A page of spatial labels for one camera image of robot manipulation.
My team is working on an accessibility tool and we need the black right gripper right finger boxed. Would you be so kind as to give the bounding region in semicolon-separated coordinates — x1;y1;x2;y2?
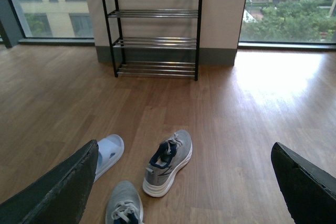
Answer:
271;142;335;223

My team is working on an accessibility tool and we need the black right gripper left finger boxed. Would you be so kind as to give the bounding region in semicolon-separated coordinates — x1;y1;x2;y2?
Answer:
1;140;98;223

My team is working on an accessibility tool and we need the light blue slipper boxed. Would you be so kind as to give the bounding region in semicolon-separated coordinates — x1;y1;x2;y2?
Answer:
94;134;124;182

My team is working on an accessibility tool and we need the grey sneaker white sole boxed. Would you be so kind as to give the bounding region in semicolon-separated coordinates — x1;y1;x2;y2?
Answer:
142;130;193;197

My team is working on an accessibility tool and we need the black metal shoe rack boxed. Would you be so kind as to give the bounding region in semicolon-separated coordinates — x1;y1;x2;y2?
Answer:
102;0;203;79

